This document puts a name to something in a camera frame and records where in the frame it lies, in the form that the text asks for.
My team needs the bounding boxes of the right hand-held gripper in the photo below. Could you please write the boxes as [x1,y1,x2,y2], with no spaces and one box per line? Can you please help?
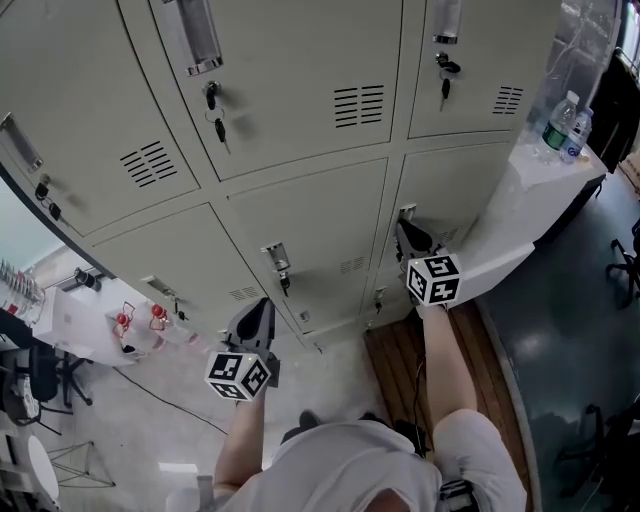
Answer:
[395,221,462,308]

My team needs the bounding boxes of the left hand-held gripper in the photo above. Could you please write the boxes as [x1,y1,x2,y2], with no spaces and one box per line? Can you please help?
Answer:
[203,298,280,404]

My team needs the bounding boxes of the grey metal locker cabinet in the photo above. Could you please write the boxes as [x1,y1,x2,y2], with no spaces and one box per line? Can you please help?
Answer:
[0,0,565,354]

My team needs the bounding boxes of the person's left forearm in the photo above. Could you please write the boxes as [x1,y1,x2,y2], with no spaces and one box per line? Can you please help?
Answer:
[213,394,270,497]

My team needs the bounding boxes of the person's right forearm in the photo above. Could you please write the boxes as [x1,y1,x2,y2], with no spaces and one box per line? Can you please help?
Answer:
[416,302,480,427]

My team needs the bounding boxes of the person's black shoe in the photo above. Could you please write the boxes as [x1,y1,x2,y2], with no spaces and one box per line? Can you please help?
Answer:
[359,412,434,458]
[279,410,322,446]

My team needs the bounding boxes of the white counter unit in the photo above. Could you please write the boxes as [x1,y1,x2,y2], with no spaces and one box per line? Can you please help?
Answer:
[449,143,609,304]

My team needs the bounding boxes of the wooden slat platform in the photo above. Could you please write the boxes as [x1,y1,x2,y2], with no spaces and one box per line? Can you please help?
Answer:
[363,299,532,504]

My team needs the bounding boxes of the person's white shirt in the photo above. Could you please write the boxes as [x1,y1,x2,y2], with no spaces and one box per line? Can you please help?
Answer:
[167,408,529,512]

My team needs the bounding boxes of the small black desktop device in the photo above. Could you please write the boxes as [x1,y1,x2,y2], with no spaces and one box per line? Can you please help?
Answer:
[73,266,103,293]

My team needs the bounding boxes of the white low table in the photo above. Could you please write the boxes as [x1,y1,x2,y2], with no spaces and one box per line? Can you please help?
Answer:
[31,286,137,367]

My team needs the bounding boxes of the green label water bottle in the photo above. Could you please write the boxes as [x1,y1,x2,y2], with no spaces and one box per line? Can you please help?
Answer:
[541,90,581,165]

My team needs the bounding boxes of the blue label water bottle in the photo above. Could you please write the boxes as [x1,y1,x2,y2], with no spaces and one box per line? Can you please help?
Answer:
[559,106,594,166]

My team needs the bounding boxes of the set of dark locker keys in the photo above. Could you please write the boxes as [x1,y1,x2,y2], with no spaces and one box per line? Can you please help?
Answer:
[33,51,462,322]

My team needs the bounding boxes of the brown cardboard box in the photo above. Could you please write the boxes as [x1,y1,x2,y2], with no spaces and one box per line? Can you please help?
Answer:
[618,151,640,192]

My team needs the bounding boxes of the black white patterned box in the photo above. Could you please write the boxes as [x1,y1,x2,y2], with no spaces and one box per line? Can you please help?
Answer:
[8,376,42,422]

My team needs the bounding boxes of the clear rack with red parts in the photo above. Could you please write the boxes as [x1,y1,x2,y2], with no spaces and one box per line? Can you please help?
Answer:
[0,258,47,327]

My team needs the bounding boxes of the clothes rack with dark coats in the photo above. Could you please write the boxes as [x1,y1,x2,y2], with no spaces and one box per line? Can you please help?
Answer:
[588,46,640,175]

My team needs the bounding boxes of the white round stool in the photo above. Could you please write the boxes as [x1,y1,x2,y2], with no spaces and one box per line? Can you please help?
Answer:
[26,435,61,510]

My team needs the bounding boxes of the translucent plastic wrapped panel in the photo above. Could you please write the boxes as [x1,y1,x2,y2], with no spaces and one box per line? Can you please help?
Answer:
[528,0,625,147]

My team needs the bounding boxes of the black floor cable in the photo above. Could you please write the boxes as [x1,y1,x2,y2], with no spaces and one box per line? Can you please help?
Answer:
[112,366,230,437]

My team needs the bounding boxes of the grey shoulder strap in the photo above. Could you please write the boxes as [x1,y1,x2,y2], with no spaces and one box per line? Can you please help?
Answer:
[438,477,475,512]
[196,474,217,512]

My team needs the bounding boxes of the thin metal wire stand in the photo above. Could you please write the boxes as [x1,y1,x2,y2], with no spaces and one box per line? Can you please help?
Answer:
[46,440,117,489]

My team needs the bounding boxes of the black window frame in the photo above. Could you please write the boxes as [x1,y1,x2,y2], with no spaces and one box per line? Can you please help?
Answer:
[0,159,120,281]

